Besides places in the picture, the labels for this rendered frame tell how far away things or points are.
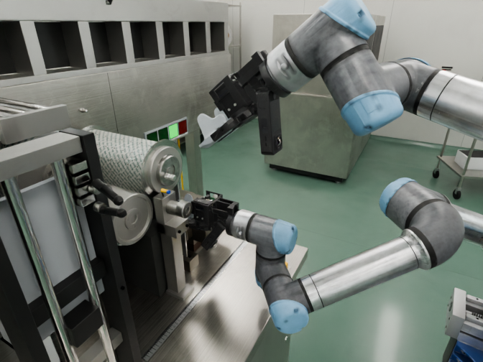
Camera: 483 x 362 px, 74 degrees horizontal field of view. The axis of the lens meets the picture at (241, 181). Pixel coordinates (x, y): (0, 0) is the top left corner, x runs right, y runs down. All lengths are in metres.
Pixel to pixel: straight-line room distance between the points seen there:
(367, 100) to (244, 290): 0.64
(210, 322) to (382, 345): 1.38
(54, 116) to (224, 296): 0.62
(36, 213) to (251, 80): 0.38
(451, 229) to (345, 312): 1.45
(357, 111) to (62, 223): 0.44
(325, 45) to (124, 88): 0.77
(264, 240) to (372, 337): 1.44
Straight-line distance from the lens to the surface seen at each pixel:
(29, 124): 0.55
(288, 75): 0.53
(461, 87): 0.57
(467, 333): 1.30
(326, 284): 0.74
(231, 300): 0.92
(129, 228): 0.76
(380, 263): 0.76
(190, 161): 1.80
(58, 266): 0.55
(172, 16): 1.32
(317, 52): 0.50
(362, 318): 2.19
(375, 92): 0.48
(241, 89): 0.57
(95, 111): 1.07
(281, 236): 0.75
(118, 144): 0.84
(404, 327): 2.24
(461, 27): 5.05
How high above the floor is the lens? 1.57
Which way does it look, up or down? 26 degrees down
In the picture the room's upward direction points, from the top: straight up
